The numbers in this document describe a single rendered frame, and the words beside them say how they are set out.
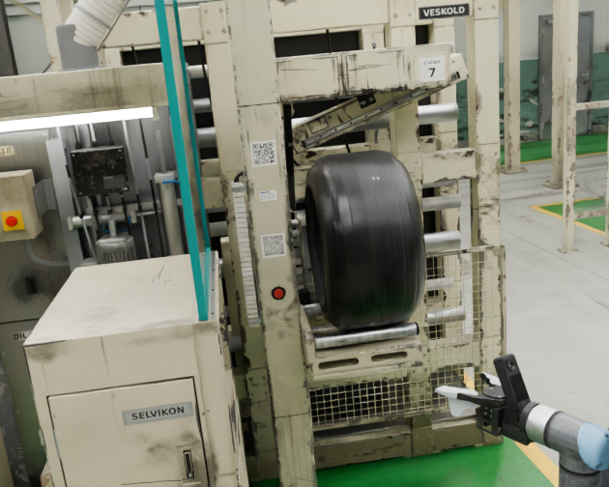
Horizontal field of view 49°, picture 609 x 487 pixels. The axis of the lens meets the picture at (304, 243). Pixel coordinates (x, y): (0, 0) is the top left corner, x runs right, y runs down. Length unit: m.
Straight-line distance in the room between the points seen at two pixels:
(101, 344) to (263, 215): 0.81
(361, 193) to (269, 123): 0.35
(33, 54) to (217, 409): 9.89
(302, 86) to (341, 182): 0.44
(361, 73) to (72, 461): 1.49
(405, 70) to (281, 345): 1.02
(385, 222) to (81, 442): 1.00
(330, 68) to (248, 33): 0.40
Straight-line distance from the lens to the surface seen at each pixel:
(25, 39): 11.16
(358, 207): 1.95
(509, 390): 1.44
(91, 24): 2.34
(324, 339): 2.15
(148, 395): 1.49
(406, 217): 1.97
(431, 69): 2.40
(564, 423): 1.39
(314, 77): 2.31
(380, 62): 2.35
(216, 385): 1.48
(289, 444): 2.39
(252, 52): 2.03
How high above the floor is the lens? 1.78
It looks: 15 degrees down
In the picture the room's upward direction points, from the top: 5 degrees counter-clockwise
